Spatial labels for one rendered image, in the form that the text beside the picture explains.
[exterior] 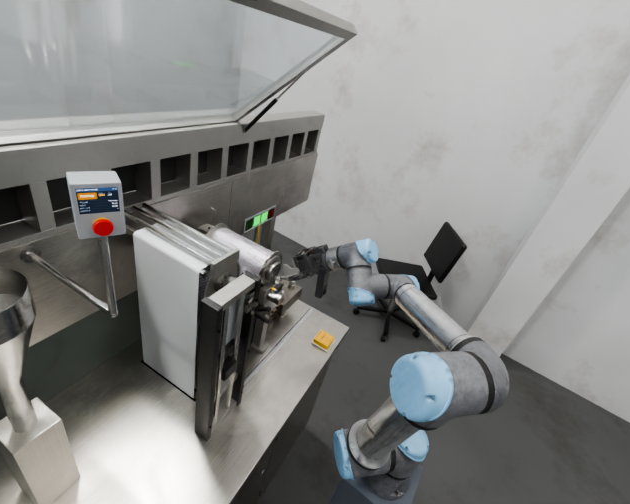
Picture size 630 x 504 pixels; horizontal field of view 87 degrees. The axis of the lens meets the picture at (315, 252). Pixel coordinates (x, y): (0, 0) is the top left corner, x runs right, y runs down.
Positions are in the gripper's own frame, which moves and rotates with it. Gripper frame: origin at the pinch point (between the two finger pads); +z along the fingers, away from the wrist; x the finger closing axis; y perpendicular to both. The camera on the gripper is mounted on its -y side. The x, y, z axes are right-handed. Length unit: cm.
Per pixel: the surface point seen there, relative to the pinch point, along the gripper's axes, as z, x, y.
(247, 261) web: 8.5, 6.2, 10.6
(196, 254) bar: -4.3, 33.0, 21.9
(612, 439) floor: -83, -161, -234
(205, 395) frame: 5.3, 43.7, -13.3
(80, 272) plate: 27, 46, 29
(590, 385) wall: -79, -193, -212
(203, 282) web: -0.9, 32.5, 14.1
